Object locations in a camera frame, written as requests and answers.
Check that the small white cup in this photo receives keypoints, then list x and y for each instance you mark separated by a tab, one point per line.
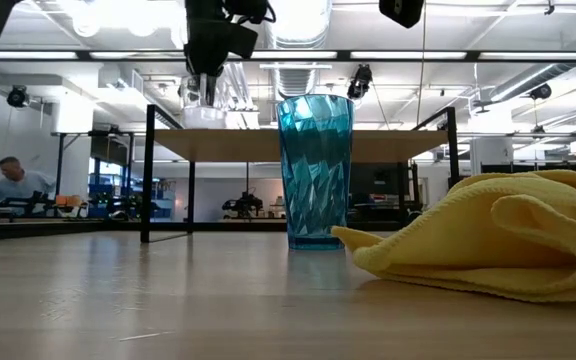
203	117

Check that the black background robot arm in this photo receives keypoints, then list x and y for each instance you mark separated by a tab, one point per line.
243	205

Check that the blue faceted plastic tumbler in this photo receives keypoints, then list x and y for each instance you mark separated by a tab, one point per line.
315	170

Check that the person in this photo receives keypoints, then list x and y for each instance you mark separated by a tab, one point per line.
18	185

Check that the yellow microfibre cloth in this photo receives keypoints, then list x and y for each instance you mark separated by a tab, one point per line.
473	235

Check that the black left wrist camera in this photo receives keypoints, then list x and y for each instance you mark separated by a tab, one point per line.
243	40

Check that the wooden shelf with black frame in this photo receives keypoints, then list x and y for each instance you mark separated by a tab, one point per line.
268	145

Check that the black overhead frame beam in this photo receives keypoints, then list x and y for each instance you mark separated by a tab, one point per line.
288	55

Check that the black ceiling-hung camera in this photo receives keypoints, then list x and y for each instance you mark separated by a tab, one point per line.
17	96
540	91
360	82

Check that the silver ceiling air duct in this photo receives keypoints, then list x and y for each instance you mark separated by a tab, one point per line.
295	30

